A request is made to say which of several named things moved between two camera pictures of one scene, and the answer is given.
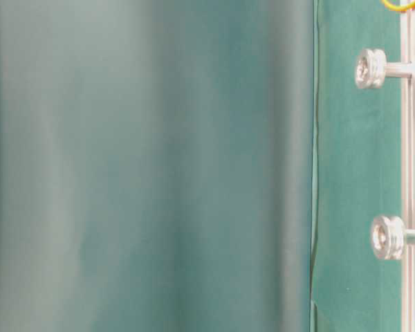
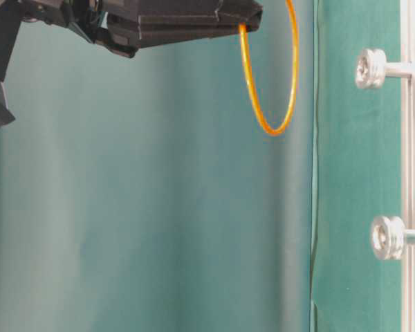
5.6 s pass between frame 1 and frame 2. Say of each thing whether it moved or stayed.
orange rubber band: moved
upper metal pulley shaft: stayed
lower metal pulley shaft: stayed
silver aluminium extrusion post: stayed
